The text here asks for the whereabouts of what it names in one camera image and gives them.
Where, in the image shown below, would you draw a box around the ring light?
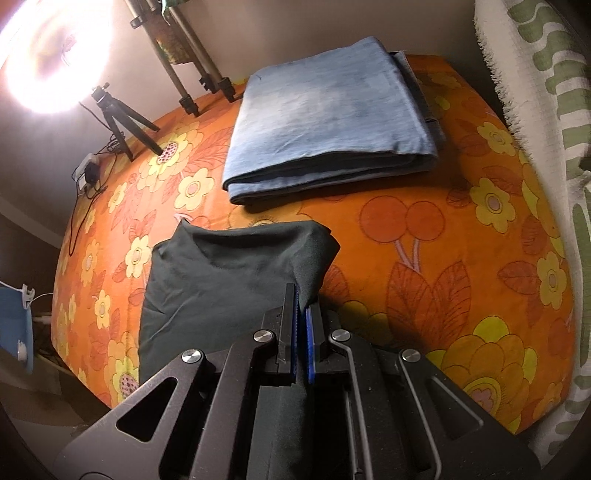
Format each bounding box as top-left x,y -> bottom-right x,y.
0,0 -> 123,116

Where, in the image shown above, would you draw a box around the green printed wall hanging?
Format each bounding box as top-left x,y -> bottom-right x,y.
154,0 -> 197,65

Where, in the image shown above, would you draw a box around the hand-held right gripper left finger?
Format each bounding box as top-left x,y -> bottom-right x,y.
55,282 -> 298,480

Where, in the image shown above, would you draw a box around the orange floral bedsheet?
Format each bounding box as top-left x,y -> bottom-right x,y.
53,54 -> 578,437

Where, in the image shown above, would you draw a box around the large metal tripod legs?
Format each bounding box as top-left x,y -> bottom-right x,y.
122,0 -> 245,116

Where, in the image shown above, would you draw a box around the small black tripod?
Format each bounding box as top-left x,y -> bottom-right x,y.
90,83 -> 164,162

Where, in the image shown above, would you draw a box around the dark grey pants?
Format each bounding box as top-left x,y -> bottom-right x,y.
139,220 -> 342,480

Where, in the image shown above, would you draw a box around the white power adapter with cables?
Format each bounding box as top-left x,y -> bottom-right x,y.
68,138 -> 118,256

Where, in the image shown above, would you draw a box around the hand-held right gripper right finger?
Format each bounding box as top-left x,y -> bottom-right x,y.
305,300 -> 541,480

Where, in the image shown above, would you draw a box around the white power strip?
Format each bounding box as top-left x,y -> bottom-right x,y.
71,154 -> 100,192

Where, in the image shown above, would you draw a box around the blue plastic object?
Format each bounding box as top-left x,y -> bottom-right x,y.
0,285 -> 37,376

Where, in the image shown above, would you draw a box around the white green striped blanket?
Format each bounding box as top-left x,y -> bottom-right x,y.
473,0 -> 591,469

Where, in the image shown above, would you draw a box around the folded blue jeans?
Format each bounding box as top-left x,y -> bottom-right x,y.
222,36 -> 446,206

